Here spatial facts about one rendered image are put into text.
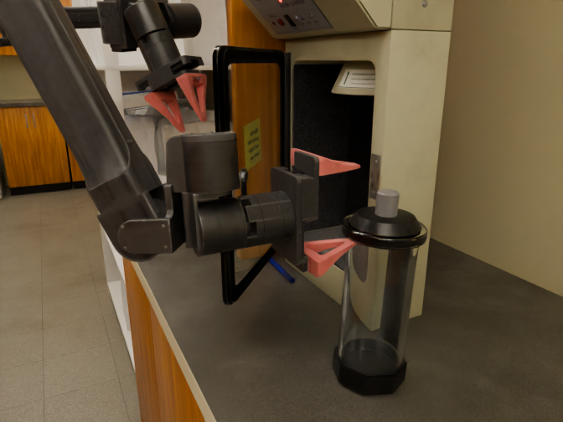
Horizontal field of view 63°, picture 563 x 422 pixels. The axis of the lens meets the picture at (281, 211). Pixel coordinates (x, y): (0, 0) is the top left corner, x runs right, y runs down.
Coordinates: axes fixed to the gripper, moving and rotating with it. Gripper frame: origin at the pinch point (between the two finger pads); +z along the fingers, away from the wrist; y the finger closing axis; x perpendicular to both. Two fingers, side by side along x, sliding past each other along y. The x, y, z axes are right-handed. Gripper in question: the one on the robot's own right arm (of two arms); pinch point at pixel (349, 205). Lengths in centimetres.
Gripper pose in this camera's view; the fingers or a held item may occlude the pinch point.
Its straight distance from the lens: 57.3
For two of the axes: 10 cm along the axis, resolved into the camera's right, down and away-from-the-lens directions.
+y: 0.0, -9.6, -3.0
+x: -4.5, -2.6, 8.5
